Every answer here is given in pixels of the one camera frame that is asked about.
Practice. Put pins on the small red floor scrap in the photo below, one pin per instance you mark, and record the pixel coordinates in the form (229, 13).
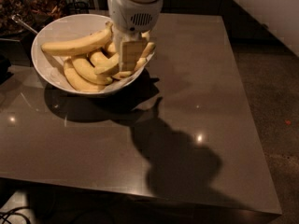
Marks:
(288, 122)

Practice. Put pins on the top long yellow banana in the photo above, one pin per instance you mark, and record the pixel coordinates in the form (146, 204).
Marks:
(81, 45)

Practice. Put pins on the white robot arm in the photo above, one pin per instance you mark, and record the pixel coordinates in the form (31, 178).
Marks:
(280, 16)

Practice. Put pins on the small inner yellow banana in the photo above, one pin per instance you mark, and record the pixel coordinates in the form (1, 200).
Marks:
(97, 57)

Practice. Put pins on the glass jar of snacks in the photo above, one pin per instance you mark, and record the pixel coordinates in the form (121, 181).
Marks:
(27, 10)

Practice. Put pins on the short center yellow banana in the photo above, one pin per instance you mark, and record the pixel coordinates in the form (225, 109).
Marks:
(122, 74)

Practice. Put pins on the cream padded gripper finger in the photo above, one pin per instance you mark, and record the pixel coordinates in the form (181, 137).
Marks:
(120, 38)
(130, 53)

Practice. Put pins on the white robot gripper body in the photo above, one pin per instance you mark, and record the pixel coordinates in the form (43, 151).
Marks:
(132, 13)

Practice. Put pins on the black wire basket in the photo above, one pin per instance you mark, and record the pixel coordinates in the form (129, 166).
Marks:
(77, 8)

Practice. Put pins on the metal serving spoon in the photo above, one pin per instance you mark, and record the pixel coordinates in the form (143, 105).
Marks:
(17, 18)

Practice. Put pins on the white ceramic bowl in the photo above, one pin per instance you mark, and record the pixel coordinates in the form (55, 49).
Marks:
(69, 27)

